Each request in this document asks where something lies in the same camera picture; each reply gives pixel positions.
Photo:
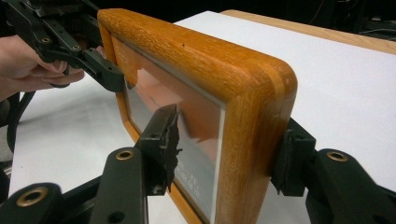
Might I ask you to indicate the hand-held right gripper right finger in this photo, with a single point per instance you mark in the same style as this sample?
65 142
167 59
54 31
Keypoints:
336 183

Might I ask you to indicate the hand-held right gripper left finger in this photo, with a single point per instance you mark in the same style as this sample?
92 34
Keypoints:
149 149

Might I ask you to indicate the wooden picture frame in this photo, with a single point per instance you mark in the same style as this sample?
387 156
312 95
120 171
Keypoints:
249 124

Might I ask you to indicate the white paper sheet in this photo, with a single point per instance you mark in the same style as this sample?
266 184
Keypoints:
342 93

